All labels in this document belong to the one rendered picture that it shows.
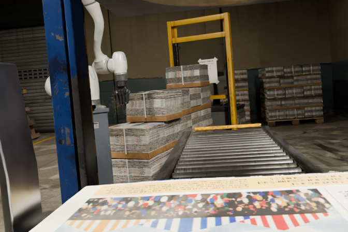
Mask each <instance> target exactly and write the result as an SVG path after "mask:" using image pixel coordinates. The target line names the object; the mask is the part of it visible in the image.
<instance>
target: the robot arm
mask: <svg viewBox="0 0 348 232"><path fill-rule="evenodd" d="M81 2H82V3H83V4H84V6H85V8H86V9H87V11H88V12H89V13H90V15H91V16H92V18H93V20H94V23H95V31H94V40H93V52H94V56H95V60H94V62H93V64H92V66H89V76H90V87H91V99H92V109H93V110H95V109H105V108H106V106H103V105H101V104H100V99H99V83H98V77H97V74H110V73H114V77H115V81H117V82H116V84H117V90H116V91H115V92H114V93H115V95H116V98H117V101H118V104H119V105H121V109H122V114H126V104H128V102H129V94H130V92H131V91H130V90H128V89H127V81H126V80H127V60H126V56H125V53H124V52H114V53H113V55H112V59H110V58H109V57H107V56H106V55H104V54H103V53H102V51H101V48H100V47H101V42H102V37H103V31H104V19H103V15H102V11H101V9H100V5H99V3H98V2H97V1H95V0H81ZM96 73H97V74H96ZM45 90H46V92H47V93H48V94H49V95H50V96H51V87H50V76H49V78H48V79H47V80H46V83H45ZM126 92H127V93H126ZM118 93H119V94H118Z"/></svg>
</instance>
